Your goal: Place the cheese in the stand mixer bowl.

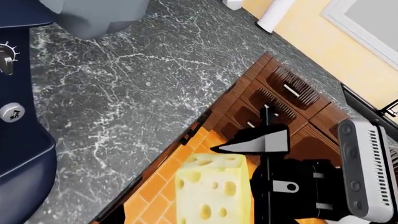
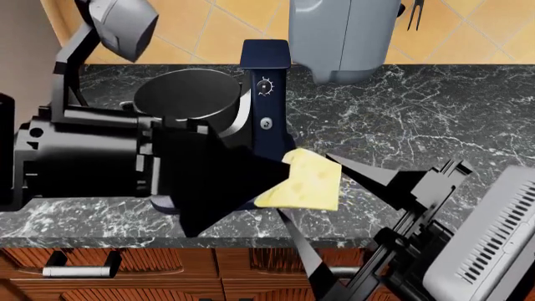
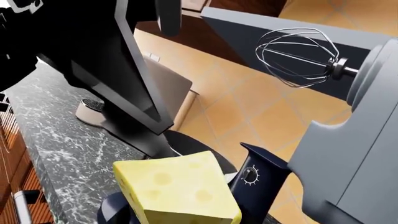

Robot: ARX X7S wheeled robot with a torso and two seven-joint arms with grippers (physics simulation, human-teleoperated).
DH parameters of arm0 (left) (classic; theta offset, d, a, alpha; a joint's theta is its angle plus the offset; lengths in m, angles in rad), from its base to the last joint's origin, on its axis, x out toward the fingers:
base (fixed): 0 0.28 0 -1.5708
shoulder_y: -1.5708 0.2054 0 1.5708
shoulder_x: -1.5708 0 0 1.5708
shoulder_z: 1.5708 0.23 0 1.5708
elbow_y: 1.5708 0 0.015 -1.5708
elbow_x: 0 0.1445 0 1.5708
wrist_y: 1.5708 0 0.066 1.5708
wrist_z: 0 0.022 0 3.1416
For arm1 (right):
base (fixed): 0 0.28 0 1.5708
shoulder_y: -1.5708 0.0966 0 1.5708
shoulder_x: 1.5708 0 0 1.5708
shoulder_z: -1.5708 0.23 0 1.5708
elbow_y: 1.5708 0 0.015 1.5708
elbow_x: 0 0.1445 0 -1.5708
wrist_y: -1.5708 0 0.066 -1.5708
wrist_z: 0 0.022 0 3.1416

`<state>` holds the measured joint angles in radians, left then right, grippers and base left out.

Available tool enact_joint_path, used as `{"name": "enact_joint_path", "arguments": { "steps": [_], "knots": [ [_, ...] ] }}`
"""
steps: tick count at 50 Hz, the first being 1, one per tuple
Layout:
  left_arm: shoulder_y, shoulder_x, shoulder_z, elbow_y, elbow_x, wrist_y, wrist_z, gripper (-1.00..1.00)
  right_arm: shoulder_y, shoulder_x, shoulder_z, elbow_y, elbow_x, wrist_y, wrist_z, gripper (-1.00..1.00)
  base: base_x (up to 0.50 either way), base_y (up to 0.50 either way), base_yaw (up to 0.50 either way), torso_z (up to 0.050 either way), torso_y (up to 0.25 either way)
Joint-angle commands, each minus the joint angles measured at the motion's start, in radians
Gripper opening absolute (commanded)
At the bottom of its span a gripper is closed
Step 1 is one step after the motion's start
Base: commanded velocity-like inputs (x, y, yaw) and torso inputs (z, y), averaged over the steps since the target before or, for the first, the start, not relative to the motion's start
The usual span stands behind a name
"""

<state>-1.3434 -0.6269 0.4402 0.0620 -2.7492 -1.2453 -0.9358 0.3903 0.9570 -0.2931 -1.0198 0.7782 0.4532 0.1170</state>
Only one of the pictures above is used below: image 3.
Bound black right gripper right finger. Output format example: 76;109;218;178
157;0;183;37

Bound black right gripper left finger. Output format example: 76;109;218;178
36;0;175;158

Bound yellow cheese wedge with holes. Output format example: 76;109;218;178
112;150;243;224

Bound grey and navy stand mixer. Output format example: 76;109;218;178
98;35;398;224

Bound small beige round grille object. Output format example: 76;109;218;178
75;98;108;127

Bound beige box appliance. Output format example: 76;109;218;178
144;57;200;131

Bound brown wooden drawer cabinet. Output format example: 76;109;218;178
0;90;60;224

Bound silver drawer handle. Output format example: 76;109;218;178
12;189;41;224

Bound steel wire whisk attachment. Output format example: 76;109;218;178
255;27;358;89

